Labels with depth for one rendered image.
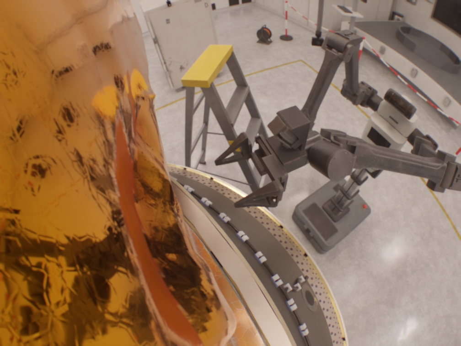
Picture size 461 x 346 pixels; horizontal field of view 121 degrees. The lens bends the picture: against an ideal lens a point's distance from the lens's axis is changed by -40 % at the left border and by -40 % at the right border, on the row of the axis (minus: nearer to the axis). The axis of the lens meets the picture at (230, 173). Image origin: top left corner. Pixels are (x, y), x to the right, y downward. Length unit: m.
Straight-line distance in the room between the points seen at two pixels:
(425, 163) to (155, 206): 0.58
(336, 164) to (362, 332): 2.13
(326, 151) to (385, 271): 2.19
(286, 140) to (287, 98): 3.03
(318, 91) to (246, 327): 0.78
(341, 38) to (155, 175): 0.75
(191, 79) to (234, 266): 0.92
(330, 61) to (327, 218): 1.50
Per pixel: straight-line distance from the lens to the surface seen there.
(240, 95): 1.44
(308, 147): 0.41
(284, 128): 0.33
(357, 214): 2.17
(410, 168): 0.58
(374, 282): 2.40
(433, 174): 0.65
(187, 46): 3.46
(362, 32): 5.15
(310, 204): 2.06
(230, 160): 0.43
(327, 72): 0.84
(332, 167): 0.36
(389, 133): 1.20
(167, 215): 0.20
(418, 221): 2.90
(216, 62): 1.23
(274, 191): 0.35
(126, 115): 0.20
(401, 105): 1.09
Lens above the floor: 2.11
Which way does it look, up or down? 58 degrees down
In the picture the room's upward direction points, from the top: 13 degrees counter-clockwise
